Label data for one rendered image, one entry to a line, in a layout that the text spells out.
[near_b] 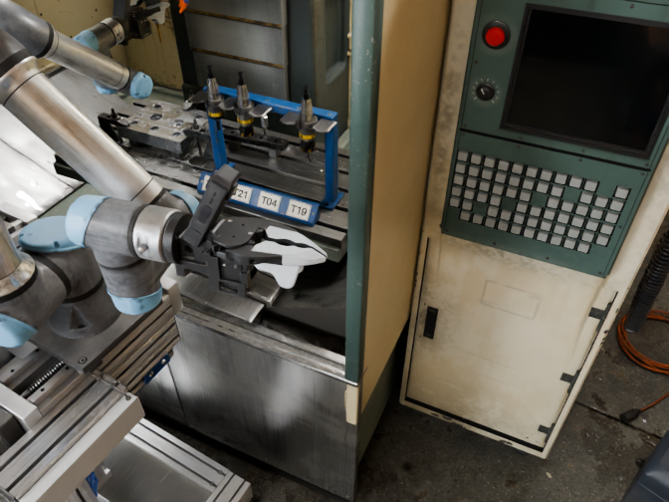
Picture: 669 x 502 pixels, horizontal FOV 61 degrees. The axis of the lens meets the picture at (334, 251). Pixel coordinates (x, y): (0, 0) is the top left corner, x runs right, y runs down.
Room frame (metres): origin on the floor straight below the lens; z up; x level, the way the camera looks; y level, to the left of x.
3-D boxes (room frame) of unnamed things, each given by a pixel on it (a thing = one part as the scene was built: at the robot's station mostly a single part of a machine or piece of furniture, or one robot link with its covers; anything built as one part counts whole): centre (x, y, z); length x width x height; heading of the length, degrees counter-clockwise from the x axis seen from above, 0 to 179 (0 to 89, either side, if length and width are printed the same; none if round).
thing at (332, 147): (1.56, 0.01, 1.05); 0.10 x 0.05 x 0.30; 155
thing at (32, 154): (2.22, 1.20, 0.75); 0.89 x 0.67 x 0.26; 155
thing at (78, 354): (0.81, 0.54, 1.13); 0.36 x 0.22 x 0.06; 150
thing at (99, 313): (0.82, 0.53, 1.21); 0.15 x 0.15 x 0.10
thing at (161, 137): (1.96, 0.64, 0.97); 0.29 x 0.23 x 0.05; 65
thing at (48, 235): (0.81, 0.53, 1.33); 0.13 x 0.12 x 0.14; 164
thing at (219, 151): (1.75, 0.41, 1.05); 0.10 x 0.05 x 0.30; 155
